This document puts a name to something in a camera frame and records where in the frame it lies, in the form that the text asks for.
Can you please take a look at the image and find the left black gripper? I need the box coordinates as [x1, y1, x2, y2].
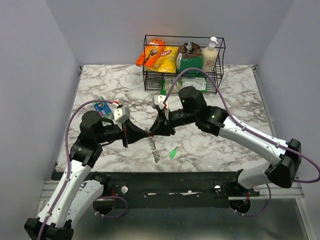
[96, 117, 150, 148]

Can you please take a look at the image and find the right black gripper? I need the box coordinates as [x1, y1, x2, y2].
[149, 107, 198, 138]

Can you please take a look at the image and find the metal toothed key ring disc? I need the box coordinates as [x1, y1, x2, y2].
[144, 127, 161, 164]

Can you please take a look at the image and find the key with green tag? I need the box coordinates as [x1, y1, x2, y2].
[169, 144, 182, 159]

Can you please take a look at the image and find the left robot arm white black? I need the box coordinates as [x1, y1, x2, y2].
[24, 110, 148, 240]

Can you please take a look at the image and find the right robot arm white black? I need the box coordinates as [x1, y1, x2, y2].
[150, 86, 301, 196]

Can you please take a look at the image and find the green blue sponge pack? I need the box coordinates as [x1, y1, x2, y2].
[93, 101, 114, 120]

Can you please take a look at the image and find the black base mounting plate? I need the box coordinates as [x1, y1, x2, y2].
[84, 171, 273, 209]

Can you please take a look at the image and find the green white snack bag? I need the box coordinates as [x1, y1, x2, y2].
[160, 77, 207, 95]

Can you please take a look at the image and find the yellow chips bag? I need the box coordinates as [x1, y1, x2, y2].
[149, 46, 179, 73]

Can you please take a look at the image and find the orange razor box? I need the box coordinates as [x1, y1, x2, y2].
[135, 38, 166, 71]

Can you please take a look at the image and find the brown green coffee bag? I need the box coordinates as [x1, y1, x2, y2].
[176, 41, 203, 74]

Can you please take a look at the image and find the cream lotion pump bottle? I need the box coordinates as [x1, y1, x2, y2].
[202, 36, 218, 73]

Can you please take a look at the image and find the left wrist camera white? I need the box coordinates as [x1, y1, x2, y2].
[113, 106, 130, 125]

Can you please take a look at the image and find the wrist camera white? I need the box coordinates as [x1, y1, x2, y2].
[113, 106, 130, 125]
[151, 95, 169, 110]

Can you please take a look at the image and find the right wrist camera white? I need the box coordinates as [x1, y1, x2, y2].
[151, 95, 169, 110]

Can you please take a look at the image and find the black wire shelf rack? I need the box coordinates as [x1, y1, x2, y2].
[136, 35, 225, 95]

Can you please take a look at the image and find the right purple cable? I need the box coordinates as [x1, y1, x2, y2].
[163, 67, 320, 217]

